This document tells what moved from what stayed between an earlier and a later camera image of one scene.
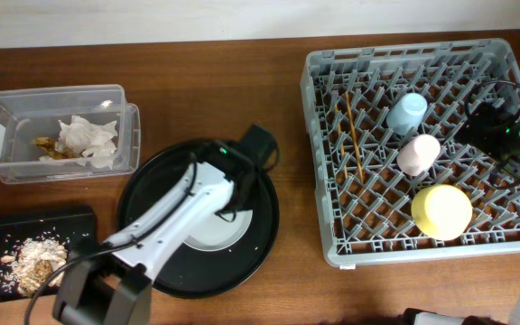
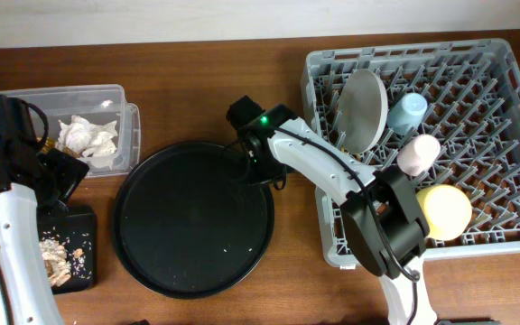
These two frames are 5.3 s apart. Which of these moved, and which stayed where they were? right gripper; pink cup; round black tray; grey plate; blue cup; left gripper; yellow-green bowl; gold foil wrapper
Moved: grey plate; left gripper; right gripper
Stayed: gold foil wrapper; yellow-green bowl; round black tray; blue cup; pink cup
